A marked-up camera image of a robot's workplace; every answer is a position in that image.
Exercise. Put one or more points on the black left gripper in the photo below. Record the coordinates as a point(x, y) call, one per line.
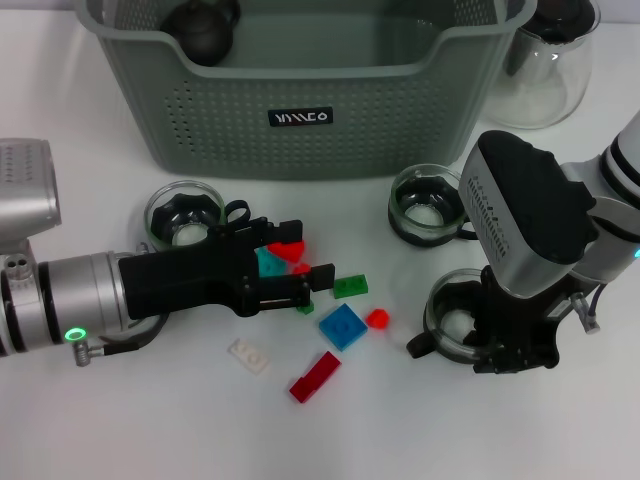
point(190, 280)

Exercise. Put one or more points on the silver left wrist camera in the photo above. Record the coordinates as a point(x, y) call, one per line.
point(25, 190)

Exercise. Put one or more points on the glass carafe black lid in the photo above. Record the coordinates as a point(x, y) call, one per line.
point(545, 90)

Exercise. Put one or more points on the red-orange sloped brick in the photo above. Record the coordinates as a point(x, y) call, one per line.
point(287, 250)

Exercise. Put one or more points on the small red studded brick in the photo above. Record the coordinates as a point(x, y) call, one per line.
point(301, 269)

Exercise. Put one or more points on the teal square brick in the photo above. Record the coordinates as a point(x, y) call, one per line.
point(270, 262)

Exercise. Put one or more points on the small red hollow brick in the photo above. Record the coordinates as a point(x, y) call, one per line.
point(377, 319)

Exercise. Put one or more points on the glass jar with coloured pieces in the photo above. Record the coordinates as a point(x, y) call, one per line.
point(400, 222)

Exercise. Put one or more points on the dark red long brick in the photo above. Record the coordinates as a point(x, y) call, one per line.
point(315, 377)

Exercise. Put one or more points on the green two-stud plate brick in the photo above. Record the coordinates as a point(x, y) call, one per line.
point(350, 286)

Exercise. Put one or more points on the grey perforated storage bin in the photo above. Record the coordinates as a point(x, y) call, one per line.
point(350, 140)

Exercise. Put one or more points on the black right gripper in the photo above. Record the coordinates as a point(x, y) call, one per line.
point(530, 330)

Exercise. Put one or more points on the blue square brick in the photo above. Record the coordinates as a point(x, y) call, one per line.
point(342, 327)

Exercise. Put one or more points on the dark round teapot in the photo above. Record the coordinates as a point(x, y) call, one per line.
point(200, 35)

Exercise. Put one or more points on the white two-stud brick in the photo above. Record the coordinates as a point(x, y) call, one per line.
point(248, 356)

